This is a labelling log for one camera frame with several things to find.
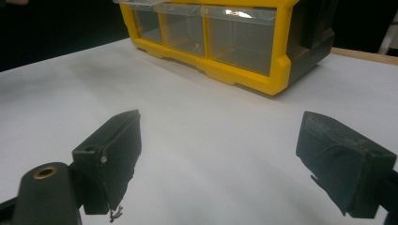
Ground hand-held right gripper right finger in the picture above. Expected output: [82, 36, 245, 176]
[295, 110, 398, 219]

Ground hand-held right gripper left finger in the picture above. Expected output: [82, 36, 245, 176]
[71, 109, 143, 217]

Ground yellow and black drawer cabinet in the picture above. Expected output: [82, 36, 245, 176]
[120, 0, 340, 97]

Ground white metal stand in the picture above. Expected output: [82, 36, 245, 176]
[376, 8, 398, 56]

